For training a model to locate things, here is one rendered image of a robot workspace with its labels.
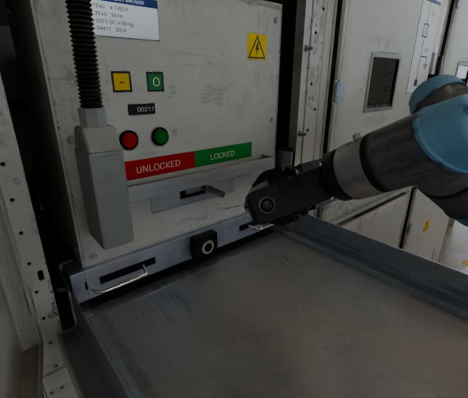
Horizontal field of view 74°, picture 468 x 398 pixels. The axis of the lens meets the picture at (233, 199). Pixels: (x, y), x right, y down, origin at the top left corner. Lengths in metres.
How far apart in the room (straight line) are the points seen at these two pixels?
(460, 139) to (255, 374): 0.38
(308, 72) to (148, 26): 0.39
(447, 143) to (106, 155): 0.39
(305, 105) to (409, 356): 0.56
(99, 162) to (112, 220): 0.09
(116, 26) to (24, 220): 0.32
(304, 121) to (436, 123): 0.50
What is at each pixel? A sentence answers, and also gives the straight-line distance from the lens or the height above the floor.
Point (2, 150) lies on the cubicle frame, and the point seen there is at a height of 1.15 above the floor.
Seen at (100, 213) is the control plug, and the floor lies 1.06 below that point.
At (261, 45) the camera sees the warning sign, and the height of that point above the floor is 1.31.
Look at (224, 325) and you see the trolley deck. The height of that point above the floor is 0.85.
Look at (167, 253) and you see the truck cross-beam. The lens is 0.68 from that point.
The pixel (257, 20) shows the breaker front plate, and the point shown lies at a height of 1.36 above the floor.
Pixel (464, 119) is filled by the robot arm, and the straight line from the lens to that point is 0.35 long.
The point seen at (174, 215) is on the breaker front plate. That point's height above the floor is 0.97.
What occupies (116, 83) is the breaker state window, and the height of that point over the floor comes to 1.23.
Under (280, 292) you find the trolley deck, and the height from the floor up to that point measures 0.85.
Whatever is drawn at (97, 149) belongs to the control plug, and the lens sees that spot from 0.46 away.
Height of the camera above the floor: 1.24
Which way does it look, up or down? 21 degrees down
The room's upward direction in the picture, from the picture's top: straight up
